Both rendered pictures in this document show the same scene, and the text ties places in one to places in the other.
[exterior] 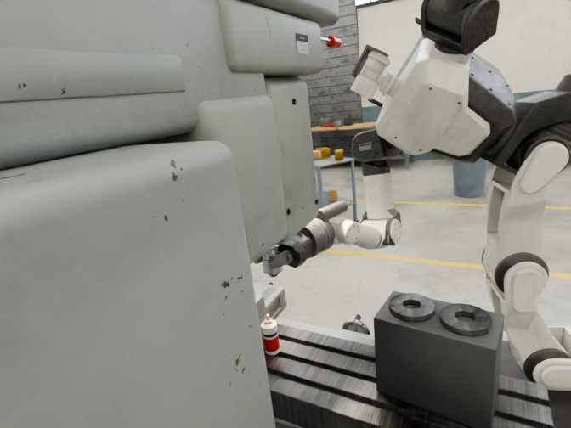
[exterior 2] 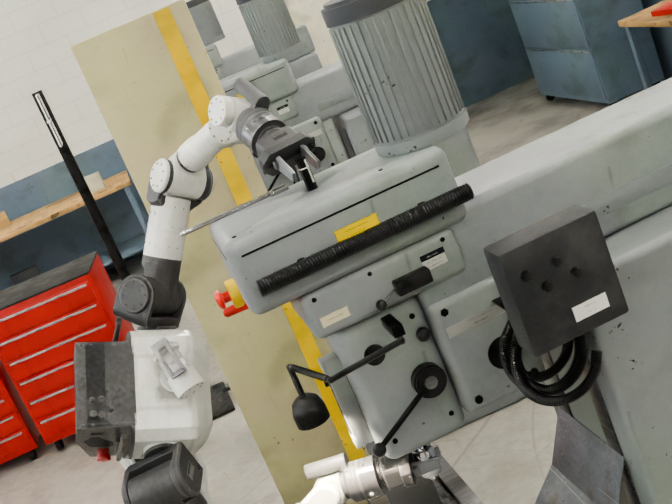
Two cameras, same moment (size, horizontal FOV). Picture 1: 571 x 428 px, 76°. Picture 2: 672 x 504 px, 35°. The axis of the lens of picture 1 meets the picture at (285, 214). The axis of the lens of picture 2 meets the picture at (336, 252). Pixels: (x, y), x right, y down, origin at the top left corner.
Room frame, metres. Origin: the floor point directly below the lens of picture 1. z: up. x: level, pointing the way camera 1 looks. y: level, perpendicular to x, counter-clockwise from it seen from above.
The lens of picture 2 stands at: (2.11, 1.70, 2.36)
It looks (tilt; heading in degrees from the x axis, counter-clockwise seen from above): 16 degrees down; 231
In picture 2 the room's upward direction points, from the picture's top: 23 degrees counter-clockwise
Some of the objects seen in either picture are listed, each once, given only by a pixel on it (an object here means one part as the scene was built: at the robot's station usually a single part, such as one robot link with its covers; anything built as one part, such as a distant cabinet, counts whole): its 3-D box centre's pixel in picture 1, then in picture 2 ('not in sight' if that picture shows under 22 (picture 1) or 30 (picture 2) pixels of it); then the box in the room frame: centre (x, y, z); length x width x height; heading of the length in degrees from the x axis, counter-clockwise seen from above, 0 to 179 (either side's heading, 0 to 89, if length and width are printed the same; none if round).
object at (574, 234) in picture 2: not in sight; (557, 280); (0.69, 0.49, 1.62); 0.20 x 0.09 x 0.21; 149
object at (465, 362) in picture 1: (436, 351); (400, 466); (0.61, -0.28, 1.06); 0.22 x 0.12 x 0.20; 53
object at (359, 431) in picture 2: not in sight; (345, 400); (0.88, -0.01, 1.45); 0.04 x 0.04 x 0.21; 59
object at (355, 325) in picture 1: (353, 337); not in sight; (1.21, -0.21, 0.66); 0.16 x 0.12 x 0.12; 149
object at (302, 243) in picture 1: (298, 245); (387, 472); (0.84, -0.02, 1.23); 0.13 x 0.12 x 0.10; 41
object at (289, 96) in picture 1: (257, 160); (390, 366); (0.78, 0.05, 1.47); 0.21 x 0.19 x 0.32; 59
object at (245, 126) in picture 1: (195, 182); (469, 328); (0.62, 0.15, 1.47); 0.24 x 0.19 x 0.26; 59
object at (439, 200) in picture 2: not in sight; (365, 238); (0.83, 0.19, 1.79); 0.45 x 0.04 x 0.04; 149
